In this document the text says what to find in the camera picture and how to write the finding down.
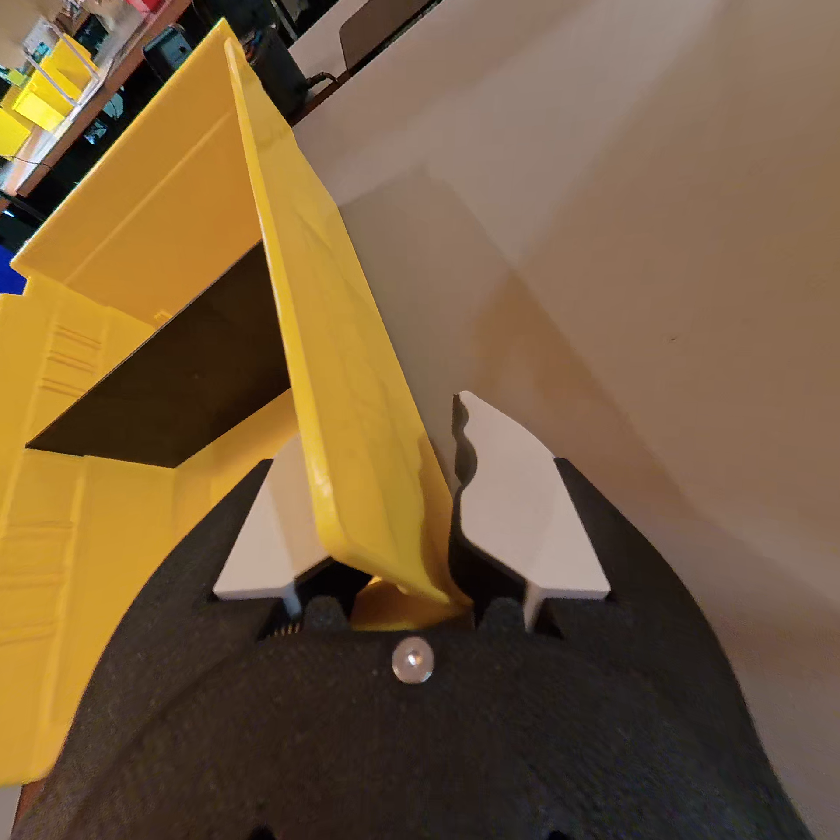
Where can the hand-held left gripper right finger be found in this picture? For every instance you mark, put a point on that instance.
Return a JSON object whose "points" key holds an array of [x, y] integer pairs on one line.
{"points": [[518, 505]]}

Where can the blue plastic bin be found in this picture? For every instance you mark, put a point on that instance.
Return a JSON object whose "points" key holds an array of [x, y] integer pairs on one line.
{"points": [[6, 269]]}

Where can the small yellow bin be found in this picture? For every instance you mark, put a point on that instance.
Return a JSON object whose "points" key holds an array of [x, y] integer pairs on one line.
{"points": [[10, 131], [52, 92]]}

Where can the large yellow plastic bin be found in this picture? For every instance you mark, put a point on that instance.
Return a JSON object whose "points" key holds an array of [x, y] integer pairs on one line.
{"points": [[354, 394]]}

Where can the black pole clamp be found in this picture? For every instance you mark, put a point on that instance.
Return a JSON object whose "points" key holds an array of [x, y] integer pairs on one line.
{"points": [[272, 65]]}

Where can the long work table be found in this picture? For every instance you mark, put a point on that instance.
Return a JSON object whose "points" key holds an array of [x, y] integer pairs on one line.
{"points": [[124, 69]]}

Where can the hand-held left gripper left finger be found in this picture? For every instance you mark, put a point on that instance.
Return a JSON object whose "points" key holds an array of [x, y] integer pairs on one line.
{"points": [[275, 538]]}

